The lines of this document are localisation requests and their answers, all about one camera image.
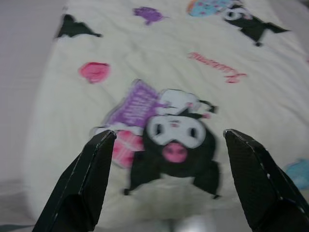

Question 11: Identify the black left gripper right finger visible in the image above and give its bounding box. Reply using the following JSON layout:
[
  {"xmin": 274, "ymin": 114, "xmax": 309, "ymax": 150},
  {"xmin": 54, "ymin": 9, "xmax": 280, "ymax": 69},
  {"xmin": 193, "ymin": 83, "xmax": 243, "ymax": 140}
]
[{"xmin": 223, "ymin": 129, "xmax": 309, "ymax": 232}]

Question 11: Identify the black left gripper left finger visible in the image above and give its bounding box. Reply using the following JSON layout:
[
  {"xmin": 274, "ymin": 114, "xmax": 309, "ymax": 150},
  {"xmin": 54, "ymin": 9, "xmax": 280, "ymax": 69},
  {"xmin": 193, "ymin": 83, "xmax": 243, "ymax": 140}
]
[{"xmin": 32, "ymin": 129, "xmax": 118, "ymax": 232}]

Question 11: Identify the bed with cream sheet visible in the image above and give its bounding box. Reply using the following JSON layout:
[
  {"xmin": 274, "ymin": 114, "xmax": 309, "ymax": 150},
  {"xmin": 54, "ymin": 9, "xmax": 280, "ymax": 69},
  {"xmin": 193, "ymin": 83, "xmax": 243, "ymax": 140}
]
[{"xmin": 0, "ymin": 0, "xmax": 70, "ymax": 225}]

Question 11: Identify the cream cartoon print quilt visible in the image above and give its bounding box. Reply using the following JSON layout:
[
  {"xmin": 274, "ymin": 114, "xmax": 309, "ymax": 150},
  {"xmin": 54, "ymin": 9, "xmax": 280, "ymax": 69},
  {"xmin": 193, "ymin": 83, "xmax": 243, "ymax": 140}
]
[{"xmin": 23, "ymin": 0, "xmax": 309, "ymax": 232}]

